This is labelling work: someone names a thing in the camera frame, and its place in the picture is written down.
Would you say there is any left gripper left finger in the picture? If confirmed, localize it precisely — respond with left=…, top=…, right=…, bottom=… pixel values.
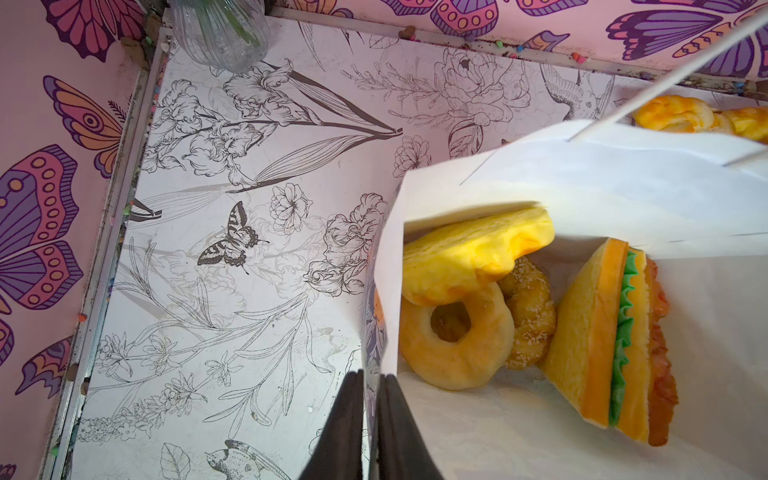
left=299, top=370, right=364, bottom=480

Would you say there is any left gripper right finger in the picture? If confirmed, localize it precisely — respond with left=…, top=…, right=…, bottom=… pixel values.
left=376, top=375, right=443, bottom=480

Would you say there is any plain ring donut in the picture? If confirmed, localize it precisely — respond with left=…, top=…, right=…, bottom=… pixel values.
left=399, top=283, right=515, bottom=391

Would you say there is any sesame twisted bread ring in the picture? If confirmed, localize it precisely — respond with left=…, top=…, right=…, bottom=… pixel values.
left=497, top=256, right=558, bottom=371

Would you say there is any sandwich bun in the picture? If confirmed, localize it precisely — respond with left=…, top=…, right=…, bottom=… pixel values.
left=539, top=238, right=679, bottom=447

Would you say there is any floral white paper bag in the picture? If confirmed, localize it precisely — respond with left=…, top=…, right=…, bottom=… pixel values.
left=362, top=5, right=768, bottom=480

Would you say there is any glass vase with flowers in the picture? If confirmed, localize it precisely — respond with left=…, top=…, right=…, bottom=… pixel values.
left=169, top=0, right=272, bottom=74

